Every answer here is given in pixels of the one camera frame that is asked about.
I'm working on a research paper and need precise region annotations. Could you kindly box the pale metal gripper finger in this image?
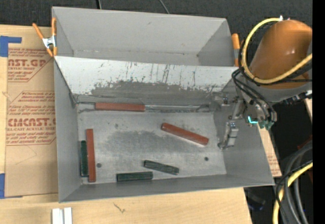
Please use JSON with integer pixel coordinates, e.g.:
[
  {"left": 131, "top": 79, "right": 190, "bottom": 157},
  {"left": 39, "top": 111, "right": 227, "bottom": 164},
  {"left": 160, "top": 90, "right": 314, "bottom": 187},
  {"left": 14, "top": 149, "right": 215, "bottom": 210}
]
[
  {"left": 217, "top": 121, "right": 240, "bottom": 151},
  {"left": 219, "top": 95, "right": 238, "bottom": 107}
]

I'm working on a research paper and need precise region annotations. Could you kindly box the red-brown flat block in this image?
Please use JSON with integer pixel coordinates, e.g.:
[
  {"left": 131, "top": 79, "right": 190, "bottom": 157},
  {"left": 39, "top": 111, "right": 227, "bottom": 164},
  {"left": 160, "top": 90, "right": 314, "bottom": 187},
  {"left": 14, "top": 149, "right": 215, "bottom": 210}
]
[
  {"left": 85, "top": 128, "right": 97, "bottom": 183},
  {"left": 160, "top": 122, "right": 210, "bottom": 146},
  {"left": 94, "top": 102, "right": 146, "bottom": 112}
]

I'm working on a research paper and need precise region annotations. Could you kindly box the dark green flat block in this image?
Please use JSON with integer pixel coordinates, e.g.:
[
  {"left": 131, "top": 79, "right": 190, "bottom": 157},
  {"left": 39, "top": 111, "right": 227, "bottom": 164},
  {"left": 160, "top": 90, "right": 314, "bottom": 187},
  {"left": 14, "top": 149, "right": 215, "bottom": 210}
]
[
  {"left": 80, "top": 140, "right": 89, "bottom": 177},
  {"left": 116, "top": 171, "right": 154, "bottom": 182},
  {"left": 143, "top": 159, "right": 180, "bottom": 176}
]

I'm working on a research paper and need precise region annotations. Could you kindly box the grey metal bin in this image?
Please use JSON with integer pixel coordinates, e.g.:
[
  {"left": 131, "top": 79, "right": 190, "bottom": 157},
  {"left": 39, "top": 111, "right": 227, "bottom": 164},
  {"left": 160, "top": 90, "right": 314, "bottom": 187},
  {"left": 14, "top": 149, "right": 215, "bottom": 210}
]
[{"left": 51, "top": 6, "right": 276, "bottom": 203}]

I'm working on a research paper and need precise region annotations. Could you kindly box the brown cardboard board red print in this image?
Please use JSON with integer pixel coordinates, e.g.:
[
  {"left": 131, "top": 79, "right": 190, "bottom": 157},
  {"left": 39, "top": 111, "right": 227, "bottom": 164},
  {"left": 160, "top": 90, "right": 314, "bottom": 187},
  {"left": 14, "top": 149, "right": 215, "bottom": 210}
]
[{"left": 0, "top": 24, "right": 282, "bottom": 199}]

